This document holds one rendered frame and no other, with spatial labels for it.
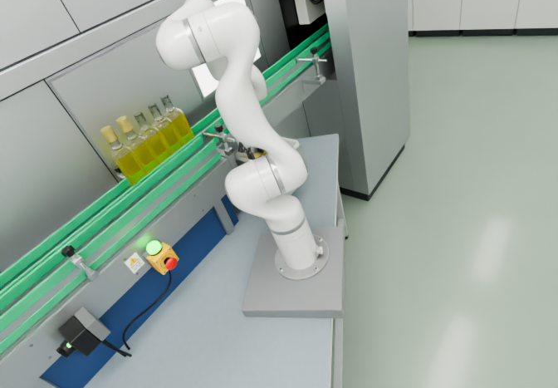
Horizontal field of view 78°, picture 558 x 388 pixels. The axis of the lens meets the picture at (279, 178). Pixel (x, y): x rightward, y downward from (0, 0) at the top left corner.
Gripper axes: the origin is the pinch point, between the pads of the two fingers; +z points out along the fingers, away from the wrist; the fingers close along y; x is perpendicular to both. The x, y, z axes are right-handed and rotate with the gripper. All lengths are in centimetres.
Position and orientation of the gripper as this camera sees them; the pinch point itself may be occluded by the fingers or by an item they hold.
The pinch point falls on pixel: (255, 152)
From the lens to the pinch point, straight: 138.2
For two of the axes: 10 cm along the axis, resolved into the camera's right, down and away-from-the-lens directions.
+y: -6.1, 6.2, -5.0
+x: 7.5, 2.5, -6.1
